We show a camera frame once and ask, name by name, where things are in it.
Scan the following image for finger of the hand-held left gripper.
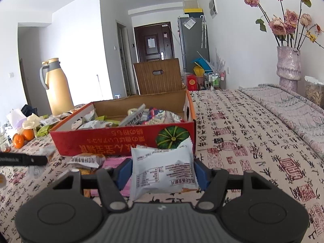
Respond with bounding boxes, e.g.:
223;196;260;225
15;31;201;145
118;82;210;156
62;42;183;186
24;155;48;165

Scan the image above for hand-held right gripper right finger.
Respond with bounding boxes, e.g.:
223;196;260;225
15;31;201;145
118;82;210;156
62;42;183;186
194;158;271;212

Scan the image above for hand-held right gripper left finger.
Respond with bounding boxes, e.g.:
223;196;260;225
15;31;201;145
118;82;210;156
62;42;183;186
52;158;133;212

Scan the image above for red cardboard box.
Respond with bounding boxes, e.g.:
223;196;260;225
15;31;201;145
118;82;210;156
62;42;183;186
49;89;196;157

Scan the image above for white puffy snack packet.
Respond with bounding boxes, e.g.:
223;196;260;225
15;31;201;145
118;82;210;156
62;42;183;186
130;137;200;201

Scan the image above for pile of silver snack packets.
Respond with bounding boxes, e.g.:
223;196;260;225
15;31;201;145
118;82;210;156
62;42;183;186
71;104;185;131

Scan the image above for clear jar of snacks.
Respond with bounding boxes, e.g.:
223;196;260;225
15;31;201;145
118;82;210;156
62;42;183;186
304;75;324;107

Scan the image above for pink snack packet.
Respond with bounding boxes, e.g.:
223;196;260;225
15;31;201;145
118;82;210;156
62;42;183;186
85;157;133;198

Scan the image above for clear glass cup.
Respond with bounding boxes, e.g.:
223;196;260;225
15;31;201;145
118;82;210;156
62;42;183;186
0;124;12;152

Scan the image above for small green snack packet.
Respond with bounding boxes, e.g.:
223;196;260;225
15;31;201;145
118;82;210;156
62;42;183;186
37;125;55;137

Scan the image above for brown silver snack packet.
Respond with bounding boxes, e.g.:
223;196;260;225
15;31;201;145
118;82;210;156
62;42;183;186
66;153;105;171

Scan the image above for white flat snack packet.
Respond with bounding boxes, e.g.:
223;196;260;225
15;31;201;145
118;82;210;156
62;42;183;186
40;115;61;126

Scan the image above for white plastic bag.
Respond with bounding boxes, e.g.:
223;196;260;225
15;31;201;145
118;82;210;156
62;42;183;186
6;108;27;128

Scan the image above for calligraphy printed tablecloth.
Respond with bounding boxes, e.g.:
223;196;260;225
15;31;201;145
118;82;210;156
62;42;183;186
0;89;324;243

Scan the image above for yellow thermos jug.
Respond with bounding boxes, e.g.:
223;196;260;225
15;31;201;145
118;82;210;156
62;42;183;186
39;58;74;116

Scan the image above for red gift box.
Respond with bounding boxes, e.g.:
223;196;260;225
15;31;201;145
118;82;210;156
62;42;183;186
187;74;200;91

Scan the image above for grey quilted blanket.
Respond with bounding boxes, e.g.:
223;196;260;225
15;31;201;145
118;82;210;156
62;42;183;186
238;83;324;157

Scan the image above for blue plastic item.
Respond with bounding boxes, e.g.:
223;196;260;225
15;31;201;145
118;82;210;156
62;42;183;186
191;58;210;70

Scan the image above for white dried grass bunch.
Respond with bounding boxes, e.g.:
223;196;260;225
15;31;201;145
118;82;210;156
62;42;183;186
211;48;226;74

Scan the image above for dark brown door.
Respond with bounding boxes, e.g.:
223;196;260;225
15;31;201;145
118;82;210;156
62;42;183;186
134;22;175;62

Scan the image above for grey refrigerator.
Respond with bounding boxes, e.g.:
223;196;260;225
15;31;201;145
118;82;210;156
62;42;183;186
178;16;210;72

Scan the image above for pink textured vase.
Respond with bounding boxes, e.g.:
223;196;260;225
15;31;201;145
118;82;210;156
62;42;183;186
276;46;302;90

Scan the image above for white folded umbrella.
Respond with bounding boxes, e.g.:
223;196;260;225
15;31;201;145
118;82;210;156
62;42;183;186
200;15;208;48

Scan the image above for yellow box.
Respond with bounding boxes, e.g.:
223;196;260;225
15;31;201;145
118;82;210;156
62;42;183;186
184;8;204;18

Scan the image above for dried pink roses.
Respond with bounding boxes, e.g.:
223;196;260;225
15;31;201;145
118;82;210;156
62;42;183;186
240;0;322;48

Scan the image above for wire storage trolley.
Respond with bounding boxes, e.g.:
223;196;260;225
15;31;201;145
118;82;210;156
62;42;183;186
204;72;226;90

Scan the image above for wall poster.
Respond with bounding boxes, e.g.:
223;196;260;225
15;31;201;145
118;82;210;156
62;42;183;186
209;0;218;19

